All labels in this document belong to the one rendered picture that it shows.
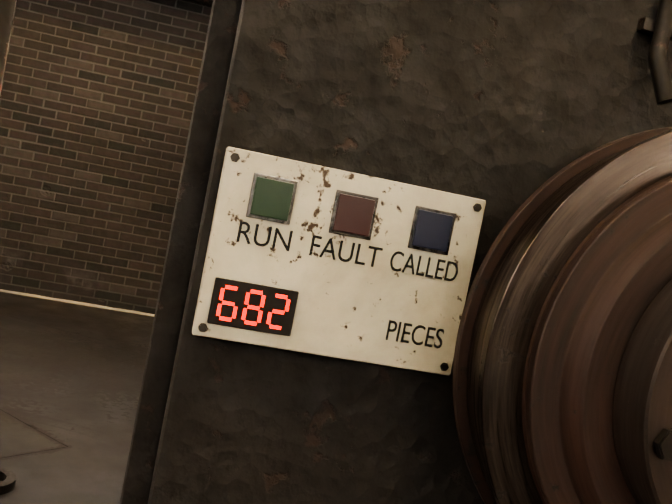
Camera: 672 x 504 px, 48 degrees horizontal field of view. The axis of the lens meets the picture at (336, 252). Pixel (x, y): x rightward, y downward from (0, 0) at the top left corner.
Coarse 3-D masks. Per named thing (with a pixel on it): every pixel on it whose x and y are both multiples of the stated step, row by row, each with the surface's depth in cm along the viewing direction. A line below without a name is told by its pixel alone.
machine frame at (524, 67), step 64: (256, 0) 71; (320, 0) 72; (384, 0) 73; (448, 0) 75; (512, 0) 76; (576, 0) 77; (640, 0) 78; (256, 64) 72; (320, 64) 73; (384, 64) 74; (448, 64) 75; (512, 64) 76; (576, 64) 78; (640, 64) 79; (192, 128) 79; (256, 128) 72; (320, 128) 73; (384, 128) 75; (448, 128) 76; (512, 128) 77; (576, 128) 78; (640, 128) 79; (192, 192) 80; (512, 192) 77; (192, 256) 80; (192, 320) 73; (192, 384) 73; (256, 384) 74; (320, 384) 76; (384, 384) 77; (448, 384) 78; (192, 448) 74; (256, 448) 75; (320, 448) 76; (384, 448) 77; (448, 448) 79
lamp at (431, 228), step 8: (424, 216) 73; (432, 216) 74; (440, 216) 74; (448, 216) 74; (416, 224) 73; (424, 224) 74; (432, 224) 74; (440, 224) 74; (448, 224) 74; (416, 232) 73; (424, 232) 74; (432, 232) 74; (440, 232) 74; (448, 232) 74; (416, 240) 74; (424, 240) 74; (432, 240) 74; (440, 240) 74; (448, 240) 74; (432, 248) 74; (440, 248) 74
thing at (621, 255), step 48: (624, 240) 62; (576, 288) 61; (624, 288) 60; (576, 336) 61; (624, 336) 60; (528, 384) 62; (576, 384) 60; (528, 432) 62; (576, 432) 61; (576, 480) 62; (624, 480) 61
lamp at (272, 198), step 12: (264, 180) 70; (276, 180) 71; (264, 192) 70; (276, 192) 71; (288, 192) 71; (252, 204) 70; (264, 204) 71; (276, 204) 71; (288, 204) 71; (264, 216) 71; (276, 216) 71
